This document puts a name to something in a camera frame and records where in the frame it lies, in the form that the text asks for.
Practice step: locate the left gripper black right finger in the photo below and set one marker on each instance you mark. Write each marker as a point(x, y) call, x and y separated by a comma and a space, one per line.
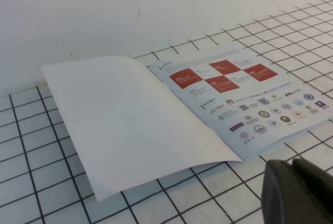
point(317, 195)

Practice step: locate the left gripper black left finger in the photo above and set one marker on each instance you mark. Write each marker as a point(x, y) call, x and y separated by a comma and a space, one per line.
point(279, 195)

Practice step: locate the AgileX robot brochure book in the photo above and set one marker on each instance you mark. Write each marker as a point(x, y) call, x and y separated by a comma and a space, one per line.
point(130, 117)

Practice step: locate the white black-grid tablecloth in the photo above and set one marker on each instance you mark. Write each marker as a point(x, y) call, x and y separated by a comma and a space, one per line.
point(39, 169)

